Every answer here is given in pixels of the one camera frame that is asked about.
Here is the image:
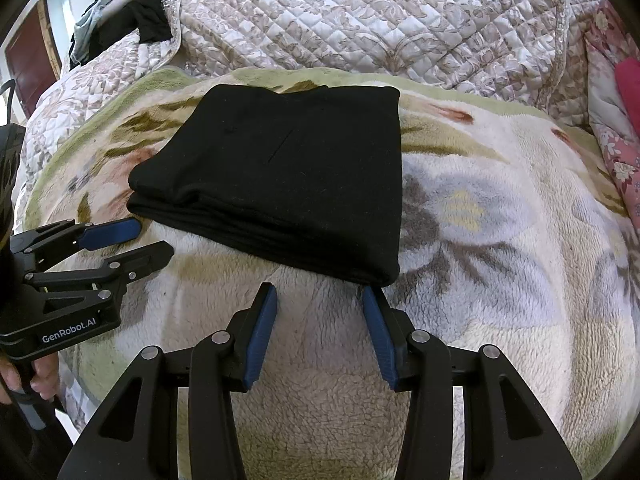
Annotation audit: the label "grey garment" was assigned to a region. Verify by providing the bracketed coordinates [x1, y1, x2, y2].
[67, 0, 133, 72]

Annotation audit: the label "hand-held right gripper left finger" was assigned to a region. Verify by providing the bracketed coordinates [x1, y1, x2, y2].
[60, 282, 278, 480]

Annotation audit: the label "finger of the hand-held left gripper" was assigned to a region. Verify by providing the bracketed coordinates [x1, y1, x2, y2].
[24, 240, 175, 302]
[11, 216, 143, 267]

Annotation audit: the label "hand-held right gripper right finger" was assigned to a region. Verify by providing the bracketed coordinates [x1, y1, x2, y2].
[362, 285, 583, 480]

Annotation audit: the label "person's left hand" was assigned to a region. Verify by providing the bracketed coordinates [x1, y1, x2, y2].
[0, 352, 61, 406]

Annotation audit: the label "floral fleece blanket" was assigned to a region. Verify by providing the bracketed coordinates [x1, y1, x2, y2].
[15, 67, 640, 480]

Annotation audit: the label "black pants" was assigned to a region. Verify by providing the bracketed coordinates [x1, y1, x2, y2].
[126, 84, 403, 287]

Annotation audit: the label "quilted beige floral bedspread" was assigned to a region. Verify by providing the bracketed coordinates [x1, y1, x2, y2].
[12, 0, 608, 221]

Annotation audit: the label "red pillow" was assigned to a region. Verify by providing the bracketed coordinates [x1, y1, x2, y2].
[614, 57, 640, 138]

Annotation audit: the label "black cable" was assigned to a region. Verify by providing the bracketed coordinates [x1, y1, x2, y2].
[0, 80, 17, 127]

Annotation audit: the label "black garment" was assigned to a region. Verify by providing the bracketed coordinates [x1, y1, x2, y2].
[92, 0, 176, 68]

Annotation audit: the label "brown wooden door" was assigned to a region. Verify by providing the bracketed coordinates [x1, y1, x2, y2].
[5, 0, 63, 116]

